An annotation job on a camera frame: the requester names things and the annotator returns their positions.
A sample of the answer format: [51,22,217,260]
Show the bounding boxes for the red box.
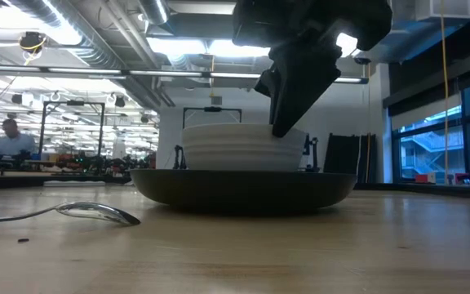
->
[415,172,437,185]

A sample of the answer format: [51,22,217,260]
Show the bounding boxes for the black leaning panels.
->
[322,132,378,185]

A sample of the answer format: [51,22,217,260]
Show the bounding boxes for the person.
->
[0,118,37,161]

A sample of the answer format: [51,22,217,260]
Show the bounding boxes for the long ceiling light strip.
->
[0,64,370,85]

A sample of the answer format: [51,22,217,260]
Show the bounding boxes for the black metal station frame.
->
[40,100,106,172]
[182,106,243,130]

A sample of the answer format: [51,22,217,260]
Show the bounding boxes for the dark grey plate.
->
[128,168,358,214]

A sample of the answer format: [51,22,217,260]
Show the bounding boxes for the ceiling camera with yellow cable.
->
[18,31,48,55]

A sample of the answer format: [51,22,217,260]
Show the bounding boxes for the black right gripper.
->
[232,0,393,139]

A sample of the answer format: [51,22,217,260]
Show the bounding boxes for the silver metal spoon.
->
[0,201,142,230]

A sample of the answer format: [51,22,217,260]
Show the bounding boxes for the silver ceiling air duct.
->
[139,0,170,26]

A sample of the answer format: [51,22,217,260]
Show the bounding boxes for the white ceramic bowl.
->
[181,122,308,172]

